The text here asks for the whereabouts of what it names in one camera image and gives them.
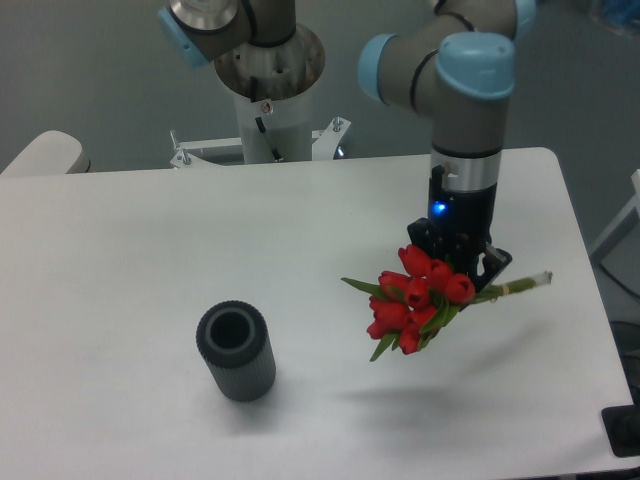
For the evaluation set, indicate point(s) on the white pedestal base frame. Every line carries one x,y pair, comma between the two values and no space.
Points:
325,144

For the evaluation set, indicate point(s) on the dark grey ribbed vase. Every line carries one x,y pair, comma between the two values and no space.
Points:
233,339

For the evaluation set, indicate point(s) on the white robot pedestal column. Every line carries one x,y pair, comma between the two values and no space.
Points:
273,131

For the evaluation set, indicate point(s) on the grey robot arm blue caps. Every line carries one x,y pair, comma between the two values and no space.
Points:
458,70

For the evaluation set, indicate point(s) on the white furniture frame at right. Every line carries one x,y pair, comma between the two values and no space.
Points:
620,226

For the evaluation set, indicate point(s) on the black device at table edge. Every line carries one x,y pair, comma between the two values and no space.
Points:
622,428

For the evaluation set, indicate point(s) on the beige chair seat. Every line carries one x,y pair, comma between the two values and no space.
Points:
50,153

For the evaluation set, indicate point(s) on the red tulip bouquet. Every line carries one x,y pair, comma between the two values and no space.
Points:
409,309

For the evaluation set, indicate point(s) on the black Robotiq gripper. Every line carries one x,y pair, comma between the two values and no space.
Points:
458,230

